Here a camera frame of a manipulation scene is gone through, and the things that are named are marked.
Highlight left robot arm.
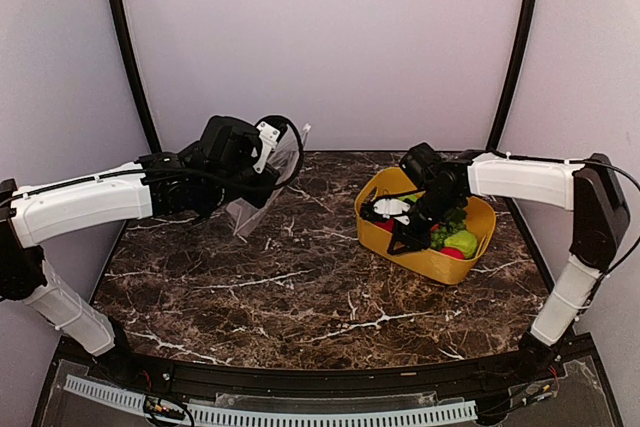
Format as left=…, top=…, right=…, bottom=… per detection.
left=1, top=116, right=287, bottom=383

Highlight green toy cabbage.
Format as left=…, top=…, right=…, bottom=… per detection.
left=444, top=230, right=478, bottom=259

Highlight green toy grapes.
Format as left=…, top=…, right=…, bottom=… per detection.
left=430, top=208, right=467, bottom=251

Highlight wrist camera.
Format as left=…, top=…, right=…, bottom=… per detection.
left=373, top=198, right=411, bottom=225
left=251, top=116, right=288, bottom=174

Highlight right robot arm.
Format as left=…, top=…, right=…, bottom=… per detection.
left=355, top=143, right=631, bottom=381

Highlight right black frame post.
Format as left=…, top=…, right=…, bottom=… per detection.
left=486, top=0, right=537, bottom=150

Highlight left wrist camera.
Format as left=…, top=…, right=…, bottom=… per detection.
left=251, top=116, right=288, bottom=174

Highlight yellow plastic basket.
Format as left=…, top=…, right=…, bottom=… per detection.
left=354, top=167, right=496, bottom=285

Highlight black front rail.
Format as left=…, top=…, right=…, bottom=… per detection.
left=59, top=336, right=596, bottom=401

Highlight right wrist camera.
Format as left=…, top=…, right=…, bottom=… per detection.
left=373, top=198, right=411, bottom=225

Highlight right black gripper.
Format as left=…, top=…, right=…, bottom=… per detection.
left=387, top=186, right=461, bottom=254

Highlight red toy apple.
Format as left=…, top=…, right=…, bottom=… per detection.
left=374, top=219, right=395, bottom=232

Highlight white slotted cable duct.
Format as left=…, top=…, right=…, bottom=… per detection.
left=64, top=374, right=477, bottom=426

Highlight black frame post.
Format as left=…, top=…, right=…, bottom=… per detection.
left=108, top=0, right=162, bottom=153
left=486, top=0, right=537, bottom=150

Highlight left black frame post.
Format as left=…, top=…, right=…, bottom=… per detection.
left=108, top=0, right=162, bottom=153

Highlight clear zip top bag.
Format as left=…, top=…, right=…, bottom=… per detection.
left=225, top=115, right=311, bottom=238

